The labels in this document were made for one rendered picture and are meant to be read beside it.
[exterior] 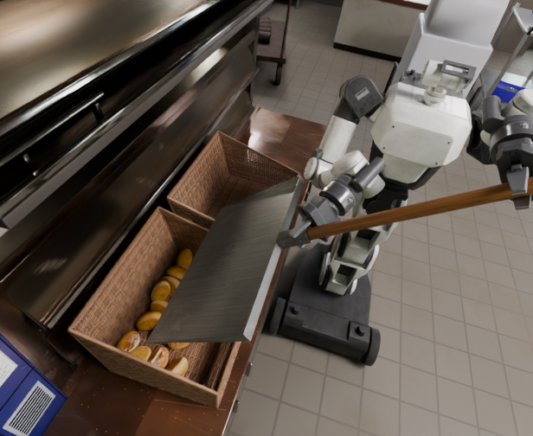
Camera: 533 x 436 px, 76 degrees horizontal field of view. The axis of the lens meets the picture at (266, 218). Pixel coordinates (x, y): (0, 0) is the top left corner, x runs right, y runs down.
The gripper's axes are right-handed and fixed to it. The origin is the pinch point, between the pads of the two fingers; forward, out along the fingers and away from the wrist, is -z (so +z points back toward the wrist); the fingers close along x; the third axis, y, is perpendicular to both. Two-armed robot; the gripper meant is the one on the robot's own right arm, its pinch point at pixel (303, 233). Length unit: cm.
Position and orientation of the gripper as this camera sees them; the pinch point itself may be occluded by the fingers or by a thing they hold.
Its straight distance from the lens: 86.0
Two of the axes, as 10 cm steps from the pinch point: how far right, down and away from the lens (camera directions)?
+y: 4.9, 2.1, -8.4
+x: -5.2, -7.0, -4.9
